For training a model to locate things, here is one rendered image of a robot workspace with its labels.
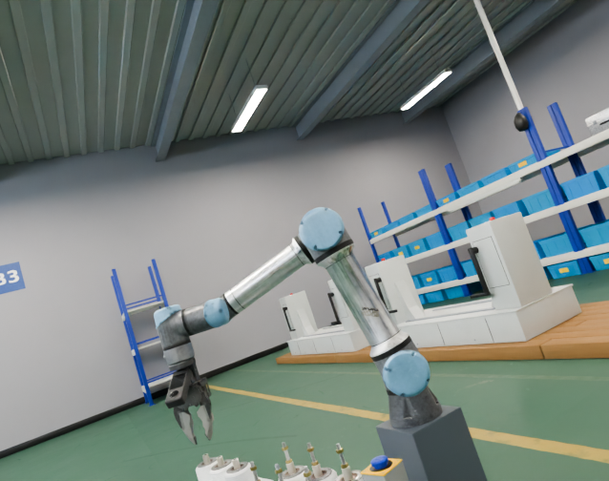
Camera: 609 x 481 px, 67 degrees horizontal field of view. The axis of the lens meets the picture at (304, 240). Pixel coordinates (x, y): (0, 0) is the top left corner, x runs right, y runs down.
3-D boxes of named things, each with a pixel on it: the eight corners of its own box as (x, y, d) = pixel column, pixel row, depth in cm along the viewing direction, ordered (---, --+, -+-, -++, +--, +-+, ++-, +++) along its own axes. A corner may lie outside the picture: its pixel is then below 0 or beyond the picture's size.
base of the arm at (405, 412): (419, 404, 140) (409, 372, 142) (453, 407, 127) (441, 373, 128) (381, 425, 134) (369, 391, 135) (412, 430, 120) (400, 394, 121)
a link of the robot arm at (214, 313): (227, 295, 132) (192, 307, 132) (217, 296, 121) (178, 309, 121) (235, 321, 131) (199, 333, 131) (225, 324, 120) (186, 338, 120)
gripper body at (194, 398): (213, 397, 127) (200, 355, 128) (203, 405, 118) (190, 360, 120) (187, 406, 127) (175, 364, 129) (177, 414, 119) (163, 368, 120)
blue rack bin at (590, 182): (593, 193, 519) (585, 176, 521) (627, 181, 485) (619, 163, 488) (566, 201, 496) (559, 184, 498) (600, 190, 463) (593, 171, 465)
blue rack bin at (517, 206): (522, 218, 600) (516, 203, 602) (548, 209, 567) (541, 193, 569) (497, 226, 577) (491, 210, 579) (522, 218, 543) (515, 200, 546)
